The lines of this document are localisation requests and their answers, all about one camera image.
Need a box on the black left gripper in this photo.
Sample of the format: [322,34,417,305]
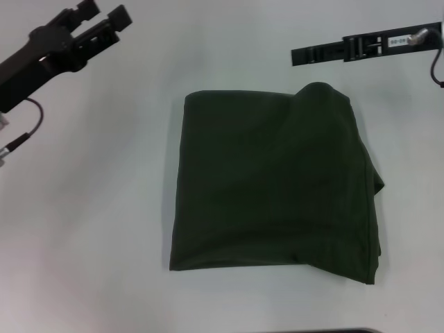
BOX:
[0,0,133,114]

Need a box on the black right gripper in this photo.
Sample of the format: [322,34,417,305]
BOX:
[291,21,443,67]

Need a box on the dark rounded base edge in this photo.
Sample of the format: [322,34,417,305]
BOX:
[310,326,379,333]

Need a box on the dark green FREE t-shirt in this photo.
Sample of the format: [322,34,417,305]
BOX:
[168,81,385,287]

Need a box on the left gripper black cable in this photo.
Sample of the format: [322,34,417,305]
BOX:
[0,97,45,168]

